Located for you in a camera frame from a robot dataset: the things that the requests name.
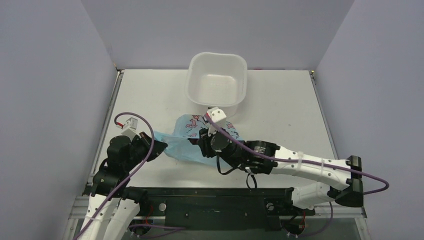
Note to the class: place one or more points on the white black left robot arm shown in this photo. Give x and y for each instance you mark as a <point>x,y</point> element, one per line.
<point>112,204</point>

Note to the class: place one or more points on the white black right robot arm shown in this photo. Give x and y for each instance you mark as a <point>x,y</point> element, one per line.
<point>335,180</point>

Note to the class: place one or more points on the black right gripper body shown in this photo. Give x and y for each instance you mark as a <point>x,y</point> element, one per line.
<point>203,143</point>

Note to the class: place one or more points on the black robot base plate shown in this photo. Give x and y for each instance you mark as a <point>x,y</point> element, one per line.
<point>215,209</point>

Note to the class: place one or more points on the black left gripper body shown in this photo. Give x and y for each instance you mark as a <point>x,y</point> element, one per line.
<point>135,159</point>

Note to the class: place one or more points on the white plastic basket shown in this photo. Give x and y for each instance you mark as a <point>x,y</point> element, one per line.
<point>217,80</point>

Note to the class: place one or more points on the light blue plastic bag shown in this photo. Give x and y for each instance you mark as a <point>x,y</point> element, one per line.
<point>179,147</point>

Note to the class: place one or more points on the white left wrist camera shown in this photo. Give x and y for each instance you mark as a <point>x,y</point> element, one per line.
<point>129,128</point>

